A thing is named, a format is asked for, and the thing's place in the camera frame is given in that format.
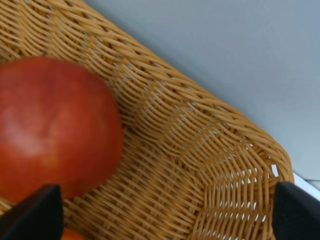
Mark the light orange wicker basket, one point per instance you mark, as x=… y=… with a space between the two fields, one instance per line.
x=193 y=167

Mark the red apple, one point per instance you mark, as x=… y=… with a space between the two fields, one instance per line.
x=59 y=124

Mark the orange tangerine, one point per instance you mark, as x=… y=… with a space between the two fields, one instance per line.
x=69 y=234

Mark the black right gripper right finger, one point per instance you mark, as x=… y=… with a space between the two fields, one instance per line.
x=296 y=214

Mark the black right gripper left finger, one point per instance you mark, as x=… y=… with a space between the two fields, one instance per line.
x=39 y=216

